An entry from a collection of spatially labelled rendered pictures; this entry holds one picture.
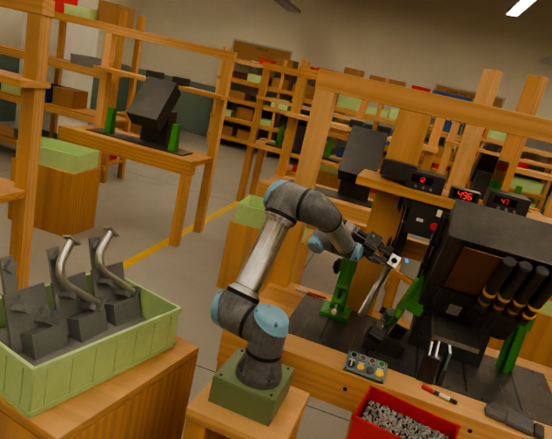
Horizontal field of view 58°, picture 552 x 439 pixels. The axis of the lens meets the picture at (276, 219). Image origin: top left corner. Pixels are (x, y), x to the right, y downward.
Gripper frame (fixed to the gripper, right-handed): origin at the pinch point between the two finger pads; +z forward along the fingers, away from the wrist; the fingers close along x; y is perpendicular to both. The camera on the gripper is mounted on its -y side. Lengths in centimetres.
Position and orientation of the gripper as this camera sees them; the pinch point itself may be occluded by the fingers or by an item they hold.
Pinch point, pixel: (391, 261)
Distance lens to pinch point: 212.8
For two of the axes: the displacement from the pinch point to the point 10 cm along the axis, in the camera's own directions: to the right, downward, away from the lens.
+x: 5.4, -7.3, 4.1
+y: 1.2, -4.2, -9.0
